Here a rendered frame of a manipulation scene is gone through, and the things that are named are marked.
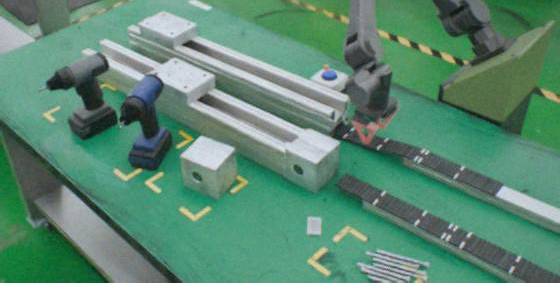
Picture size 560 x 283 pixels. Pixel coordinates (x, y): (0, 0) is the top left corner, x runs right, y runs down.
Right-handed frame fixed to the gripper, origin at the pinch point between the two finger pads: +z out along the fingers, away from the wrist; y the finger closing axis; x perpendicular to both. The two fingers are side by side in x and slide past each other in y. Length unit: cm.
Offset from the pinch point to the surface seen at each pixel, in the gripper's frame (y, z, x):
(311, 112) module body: 4.2, -1.8, -16.3
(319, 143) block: 17.1, -5.3, -4.9
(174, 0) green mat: -31, 4, -106
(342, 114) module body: -1.9, -0.1, -10.5
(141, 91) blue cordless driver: 40, -18, -41
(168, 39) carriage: 5, -7, -69
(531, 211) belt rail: 1.5, 1.7, 39.9
